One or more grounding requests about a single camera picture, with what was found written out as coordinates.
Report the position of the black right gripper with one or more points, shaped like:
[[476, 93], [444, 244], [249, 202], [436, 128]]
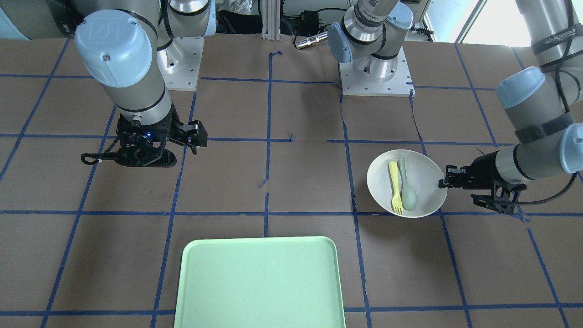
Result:
[[191, 134]]

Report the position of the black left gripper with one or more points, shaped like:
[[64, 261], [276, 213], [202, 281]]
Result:
[[483, 170]]

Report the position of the white round plate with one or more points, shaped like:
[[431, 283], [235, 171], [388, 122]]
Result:
[[423, 175]]

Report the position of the yellow plastic fork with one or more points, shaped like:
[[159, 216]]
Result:
[[396, 200]]

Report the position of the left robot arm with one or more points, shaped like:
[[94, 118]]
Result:
[[545, 162]]

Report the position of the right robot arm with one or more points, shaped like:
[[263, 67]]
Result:
[[118, 41]]

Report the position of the pale green plastic spoon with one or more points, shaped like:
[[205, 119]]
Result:
[[407, 194]]

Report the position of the silver metal cylinder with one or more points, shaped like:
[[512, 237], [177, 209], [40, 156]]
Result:
[[310, 41]]

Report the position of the black power adapter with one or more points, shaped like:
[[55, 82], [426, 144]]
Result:
[[308, 19]]

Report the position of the light green tray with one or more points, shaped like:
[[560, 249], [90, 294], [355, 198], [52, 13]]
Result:
[[260, 282]]

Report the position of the aluminium frame post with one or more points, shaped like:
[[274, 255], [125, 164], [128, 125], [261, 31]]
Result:
[[271, 17]]

